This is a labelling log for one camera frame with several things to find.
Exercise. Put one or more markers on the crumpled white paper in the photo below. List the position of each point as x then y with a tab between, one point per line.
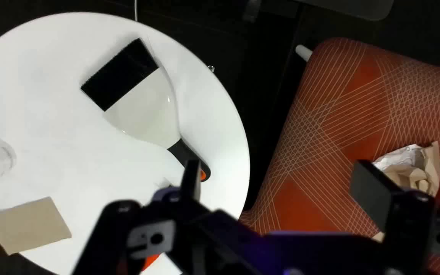
400	155

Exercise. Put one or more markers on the orange patterned sofa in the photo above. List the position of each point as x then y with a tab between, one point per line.
342	113

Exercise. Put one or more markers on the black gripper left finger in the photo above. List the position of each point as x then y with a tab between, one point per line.
110	239

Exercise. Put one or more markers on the white sofa leg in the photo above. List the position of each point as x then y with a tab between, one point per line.
304	53

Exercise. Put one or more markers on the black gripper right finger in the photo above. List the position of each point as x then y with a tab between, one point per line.
381	200

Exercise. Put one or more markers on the crumpled brown paper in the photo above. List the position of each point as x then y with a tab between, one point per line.
423	177

